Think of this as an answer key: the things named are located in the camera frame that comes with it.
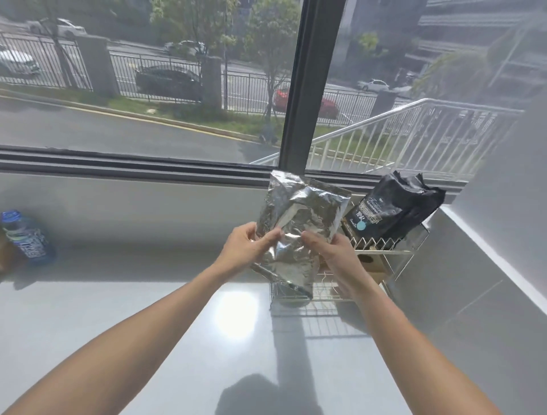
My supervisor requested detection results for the white wire rack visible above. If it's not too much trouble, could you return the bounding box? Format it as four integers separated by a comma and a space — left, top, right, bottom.
269, 222, 430, 318

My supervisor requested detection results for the person's right forearm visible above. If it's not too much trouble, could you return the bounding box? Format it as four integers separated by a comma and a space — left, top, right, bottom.
351, 280, 503, 415

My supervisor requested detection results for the wide concrete fence pillar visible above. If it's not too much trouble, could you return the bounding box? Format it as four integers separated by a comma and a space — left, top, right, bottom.
74, 34, 119, 97

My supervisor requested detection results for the blue plastic bottle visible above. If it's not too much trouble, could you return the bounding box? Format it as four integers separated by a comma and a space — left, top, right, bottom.
0, 209, 57, 264

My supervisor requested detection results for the black car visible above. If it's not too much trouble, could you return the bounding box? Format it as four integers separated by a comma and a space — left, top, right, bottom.
134, 66, 204, 102

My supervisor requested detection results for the brown cardboard box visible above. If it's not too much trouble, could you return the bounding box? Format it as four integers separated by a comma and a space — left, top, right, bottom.
356, 252, 397, 285

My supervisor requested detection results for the silver foil bag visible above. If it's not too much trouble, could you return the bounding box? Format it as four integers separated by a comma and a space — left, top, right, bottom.
255, 170, 352, 300

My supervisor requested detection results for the red car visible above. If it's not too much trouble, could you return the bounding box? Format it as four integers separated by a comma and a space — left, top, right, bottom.
273, 87, 339, 121

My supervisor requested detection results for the person's right hand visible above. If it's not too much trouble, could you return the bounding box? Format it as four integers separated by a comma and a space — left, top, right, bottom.
301, 231, 373, 301

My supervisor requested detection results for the black metal fence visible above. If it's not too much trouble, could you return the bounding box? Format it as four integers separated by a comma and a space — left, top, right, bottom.
0, 32, 379, 125

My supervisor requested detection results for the grey car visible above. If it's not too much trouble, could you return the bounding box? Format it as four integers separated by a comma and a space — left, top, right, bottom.
164, 40, 209, 57

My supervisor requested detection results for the black window frame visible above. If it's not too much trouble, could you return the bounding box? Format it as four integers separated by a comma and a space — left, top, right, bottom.
0, 0, 468, 194

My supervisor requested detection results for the white stair railing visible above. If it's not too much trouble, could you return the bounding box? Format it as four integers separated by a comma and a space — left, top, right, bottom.
249, 97, 525, 181

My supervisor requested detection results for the narrow concrete fence pillar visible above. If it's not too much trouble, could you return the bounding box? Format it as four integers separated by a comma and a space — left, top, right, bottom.
200, 55, 224, 110

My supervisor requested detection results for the leafy green tree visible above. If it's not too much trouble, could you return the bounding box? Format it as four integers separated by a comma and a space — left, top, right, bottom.
149, 0, 240, 58

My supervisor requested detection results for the person's left hand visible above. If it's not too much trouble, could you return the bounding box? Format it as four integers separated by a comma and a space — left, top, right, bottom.
212, 222, 284, 279

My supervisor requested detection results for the black coffee bag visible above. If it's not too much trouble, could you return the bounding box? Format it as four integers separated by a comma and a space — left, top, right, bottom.
341, 170, 447, 249

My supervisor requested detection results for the grey building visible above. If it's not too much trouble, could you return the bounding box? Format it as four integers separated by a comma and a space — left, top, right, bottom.
332, 0, 547, 101

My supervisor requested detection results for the person's left forearm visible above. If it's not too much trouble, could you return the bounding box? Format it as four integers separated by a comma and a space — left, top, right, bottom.
0, 264, 229, 415

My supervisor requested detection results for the slender green tree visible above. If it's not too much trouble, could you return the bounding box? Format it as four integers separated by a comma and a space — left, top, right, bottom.
243, 0, 301, 118

